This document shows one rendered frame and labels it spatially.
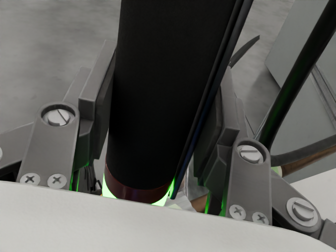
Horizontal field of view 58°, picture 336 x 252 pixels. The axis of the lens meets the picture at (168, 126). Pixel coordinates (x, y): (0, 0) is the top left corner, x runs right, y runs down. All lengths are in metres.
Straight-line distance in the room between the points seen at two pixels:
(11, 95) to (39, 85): 0.23
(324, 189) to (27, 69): 2.53
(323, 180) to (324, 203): 0.04
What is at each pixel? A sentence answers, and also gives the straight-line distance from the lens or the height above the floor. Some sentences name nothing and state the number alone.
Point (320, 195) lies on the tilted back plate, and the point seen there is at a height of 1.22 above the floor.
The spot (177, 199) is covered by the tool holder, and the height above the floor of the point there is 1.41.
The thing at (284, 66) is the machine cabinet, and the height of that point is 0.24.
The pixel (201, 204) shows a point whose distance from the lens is 0.23.
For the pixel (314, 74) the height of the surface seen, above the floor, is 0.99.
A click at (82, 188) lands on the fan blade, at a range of 0.68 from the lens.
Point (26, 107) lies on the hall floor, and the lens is 2.44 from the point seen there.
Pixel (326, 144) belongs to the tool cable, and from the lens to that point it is 0.32.
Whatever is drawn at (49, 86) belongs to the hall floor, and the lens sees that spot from 2.62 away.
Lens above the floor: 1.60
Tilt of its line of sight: 42 degrees down
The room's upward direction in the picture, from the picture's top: 16 degrees clockwise
